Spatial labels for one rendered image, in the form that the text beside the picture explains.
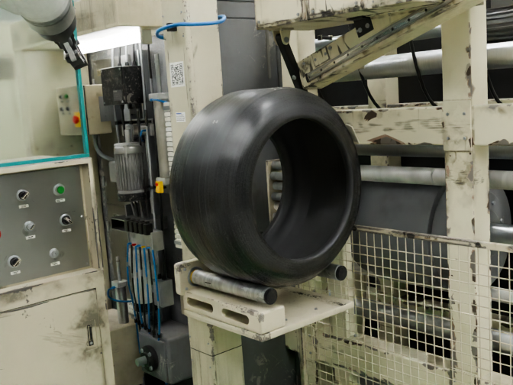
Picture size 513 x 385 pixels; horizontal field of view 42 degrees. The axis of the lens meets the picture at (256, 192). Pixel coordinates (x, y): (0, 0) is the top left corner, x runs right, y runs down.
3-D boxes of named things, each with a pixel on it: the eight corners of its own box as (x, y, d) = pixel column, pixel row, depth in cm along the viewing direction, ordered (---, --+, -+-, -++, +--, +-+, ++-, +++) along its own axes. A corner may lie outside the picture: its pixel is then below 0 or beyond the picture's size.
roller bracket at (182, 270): (175, 295, 203) (172, 263, 201) (272, 266, 228) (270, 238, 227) (182, 296, 200) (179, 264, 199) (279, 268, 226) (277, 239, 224)
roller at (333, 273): (259, 265, 221) (258, 251, 220) (269, 262, 224) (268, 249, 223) (337, 283, 194) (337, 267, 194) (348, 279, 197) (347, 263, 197)
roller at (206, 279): (189, 285, 203) (188, 270, 202) (201, 281, 206) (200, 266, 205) (266, 307, 176) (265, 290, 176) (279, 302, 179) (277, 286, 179)
